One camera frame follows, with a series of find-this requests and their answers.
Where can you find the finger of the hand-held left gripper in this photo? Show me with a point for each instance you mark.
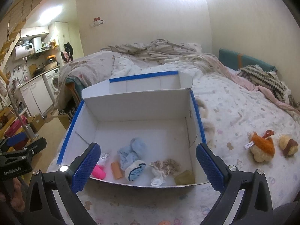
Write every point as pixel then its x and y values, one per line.
pixel 35 145

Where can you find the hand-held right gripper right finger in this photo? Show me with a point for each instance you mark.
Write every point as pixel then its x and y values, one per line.
pixel 211 167

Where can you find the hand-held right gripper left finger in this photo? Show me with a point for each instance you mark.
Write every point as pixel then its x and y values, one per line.
pixel 85 168

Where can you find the pink soft toy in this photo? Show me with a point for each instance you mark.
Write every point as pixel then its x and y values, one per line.
pixel 98 172

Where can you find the silver crinkled packet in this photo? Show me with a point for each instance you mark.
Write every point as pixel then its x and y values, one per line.
pixel 104 157

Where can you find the olive sponge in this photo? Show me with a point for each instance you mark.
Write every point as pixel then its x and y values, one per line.
pixel 184 177

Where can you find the orange soft block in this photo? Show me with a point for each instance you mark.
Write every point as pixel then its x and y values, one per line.
pixel 116 170

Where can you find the beige scrunchie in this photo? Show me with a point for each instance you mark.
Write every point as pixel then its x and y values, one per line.
pixel 170 165

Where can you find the light blue fluffy cloth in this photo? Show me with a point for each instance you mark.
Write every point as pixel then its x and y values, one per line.
pixel 133 152

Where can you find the white soft cloth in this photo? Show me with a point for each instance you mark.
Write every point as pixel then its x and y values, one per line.
pixel 157 180

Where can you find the blue white cardboard box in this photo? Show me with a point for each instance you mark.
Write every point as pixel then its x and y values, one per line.
pixel 140 131

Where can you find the person's left hand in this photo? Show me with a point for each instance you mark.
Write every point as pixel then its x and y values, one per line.
pixel 16 192

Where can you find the blue plastic stool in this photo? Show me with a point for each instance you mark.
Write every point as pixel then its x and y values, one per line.
pixel 16 140

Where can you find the small cardboard box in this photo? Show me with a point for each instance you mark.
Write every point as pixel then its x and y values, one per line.
pixel 36 121

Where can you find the red container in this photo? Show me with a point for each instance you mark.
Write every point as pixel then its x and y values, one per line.
pixel 14 127

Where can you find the metal pole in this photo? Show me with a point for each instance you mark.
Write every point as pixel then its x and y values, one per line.
pixel 22 119

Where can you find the brown cardboard box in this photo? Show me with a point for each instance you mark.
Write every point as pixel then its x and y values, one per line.
pixel 63 122

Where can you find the beige fluffy piece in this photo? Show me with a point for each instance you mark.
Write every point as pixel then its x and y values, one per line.
pixel 202 107
pixel 209 127

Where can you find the black white striped cloth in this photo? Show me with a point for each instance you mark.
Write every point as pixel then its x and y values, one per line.
pixel 68 113

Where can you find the white floor cabinet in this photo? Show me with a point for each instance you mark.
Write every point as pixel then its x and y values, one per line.
pixel 35 96

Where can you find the orange beige plush toy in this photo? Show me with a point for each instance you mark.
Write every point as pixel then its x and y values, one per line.
pixel 261 146

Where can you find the printed white bed sheet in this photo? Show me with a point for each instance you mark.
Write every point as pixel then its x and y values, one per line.
pixel 234 112

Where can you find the white washing machine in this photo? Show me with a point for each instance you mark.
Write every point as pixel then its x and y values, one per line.
pixel 52 80

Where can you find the black pan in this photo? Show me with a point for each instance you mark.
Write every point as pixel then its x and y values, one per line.
pixel 37 70

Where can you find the brown beige plush toy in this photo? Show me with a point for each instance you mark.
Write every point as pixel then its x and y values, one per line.
pixel 288 145

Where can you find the beige printed duvet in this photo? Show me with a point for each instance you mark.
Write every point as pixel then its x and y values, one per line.
pixel 82 68

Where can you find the pink blanket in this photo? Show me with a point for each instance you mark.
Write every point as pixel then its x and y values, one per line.
pixel 234 75

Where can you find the white water heater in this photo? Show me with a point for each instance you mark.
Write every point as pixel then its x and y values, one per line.
pixel 23 50

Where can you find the hanging dark clothes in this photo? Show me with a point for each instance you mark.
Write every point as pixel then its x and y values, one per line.
pixel 67 51

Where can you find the yellow wooden staircase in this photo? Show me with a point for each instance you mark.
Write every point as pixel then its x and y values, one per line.
pixel 7 49

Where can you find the striped knit pillow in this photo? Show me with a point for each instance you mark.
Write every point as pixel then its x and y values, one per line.
pixel 264 80

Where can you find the teal headboard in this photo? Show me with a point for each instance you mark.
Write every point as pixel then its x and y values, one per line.
pixel 234 58

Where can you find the tall white cabinet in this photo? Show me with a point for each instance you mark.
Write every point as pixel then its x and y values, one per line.
pixel 62 37

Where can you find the white wall cabinet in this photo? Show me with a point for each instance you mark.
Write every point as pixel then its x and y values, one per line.
pixel 35 31

